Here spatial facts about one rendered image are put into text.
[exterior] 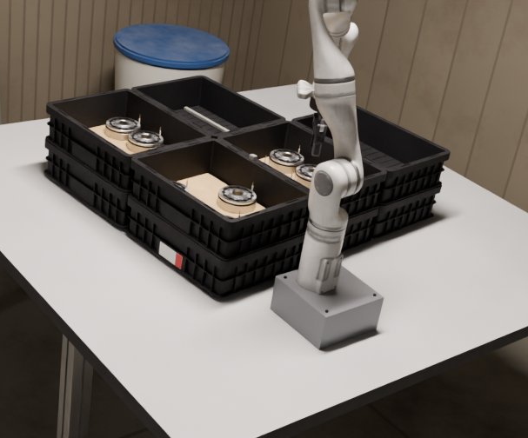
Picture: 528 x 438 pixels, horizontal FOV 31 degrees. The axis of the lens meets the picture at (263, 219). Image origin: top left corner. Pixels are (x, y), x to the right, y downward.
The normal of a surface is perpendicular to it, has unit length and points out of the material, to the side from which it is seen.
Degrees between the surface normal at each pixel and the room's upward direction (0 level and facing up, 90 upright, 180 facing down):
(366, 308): 90
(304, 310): 90
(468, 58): 90
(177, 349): 0
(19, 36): 90
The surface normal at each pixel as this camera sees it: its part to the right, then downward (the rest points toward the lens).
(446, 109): -0.78, 0.19
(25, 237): 0.14, -0.87
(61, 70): 0.61, 0.45
